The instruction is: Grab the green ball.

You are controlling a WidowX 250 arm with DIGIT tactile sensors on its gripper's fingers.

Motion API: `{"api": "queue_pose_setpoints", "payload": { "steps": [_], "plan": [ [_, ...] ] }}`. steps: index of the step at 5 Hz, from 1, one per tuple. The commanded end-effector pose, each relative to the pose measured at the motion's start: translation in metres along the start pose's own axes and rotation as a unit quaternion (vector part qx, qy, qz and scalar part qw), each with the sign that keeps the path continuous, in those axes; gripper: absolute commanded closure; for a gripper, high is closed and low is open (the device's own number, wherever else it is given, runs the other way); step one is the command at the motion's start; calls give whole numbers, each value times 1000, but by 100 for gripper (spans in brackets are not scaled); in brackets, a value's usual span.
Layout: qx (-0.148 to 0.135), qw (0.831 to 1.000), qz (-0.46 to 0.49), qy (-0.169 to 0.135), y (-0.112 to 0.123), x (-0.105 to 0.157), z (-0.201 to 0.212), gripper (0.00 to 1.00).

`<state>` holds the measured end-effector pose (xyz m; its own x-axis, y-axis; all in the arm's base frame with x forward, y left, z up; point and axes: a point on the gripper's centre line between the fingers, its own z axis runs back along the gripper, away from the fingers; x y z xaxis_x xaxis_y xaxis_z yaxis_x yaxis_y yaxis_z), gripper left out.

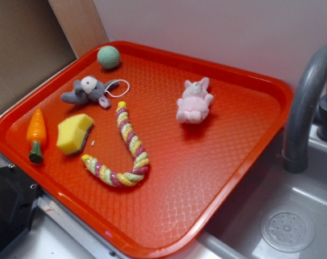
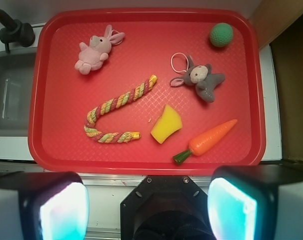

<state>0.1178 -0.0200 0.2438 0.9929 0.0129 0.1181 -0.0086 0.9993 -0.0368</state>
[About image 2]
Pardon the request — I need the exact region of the multicolour twisted rope toy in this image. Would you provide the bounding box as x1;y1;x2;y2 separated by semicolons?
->
83;74;159;145

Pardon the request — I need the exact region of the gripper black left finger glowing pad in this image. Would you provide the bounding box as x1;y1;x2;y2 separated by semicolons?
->
0;171;89;240

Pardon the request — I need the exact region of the yellow sponge piece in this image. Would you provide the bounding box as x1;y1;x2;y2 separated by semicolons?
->
150;104;183;144

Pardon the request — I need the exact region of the pink plush bunny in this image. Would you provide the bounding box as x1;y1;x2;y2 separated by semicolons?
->
74;24;125;75

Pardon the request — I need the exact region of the orange plastic carrot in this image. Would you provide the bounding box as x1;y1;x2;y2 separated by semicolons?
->
172;119;238;166

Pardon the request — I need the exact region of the green dimpled ball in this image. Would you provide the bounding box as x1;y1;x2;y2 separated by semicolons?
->
209;22;234;48

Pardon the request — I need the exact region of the grey plush bunny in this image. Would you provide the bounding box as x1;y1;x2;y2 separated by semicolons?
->
169;52;226;103

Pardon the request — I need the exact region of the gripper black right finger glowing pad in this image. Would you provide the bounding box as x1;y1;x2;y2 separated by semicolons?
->
207;164;303;240

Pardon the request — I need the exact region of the black toy faucet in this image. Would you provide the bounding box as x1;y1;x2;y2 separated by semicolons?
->
0;9;36;54

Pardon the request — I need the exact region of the grey toy sink basin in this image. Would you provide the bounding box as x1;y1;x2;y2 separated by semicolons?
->
0;47;37;137

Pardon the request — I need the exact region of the red plastic tray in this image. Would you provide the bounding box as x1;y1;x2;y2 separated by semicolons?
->
28;9;266;176

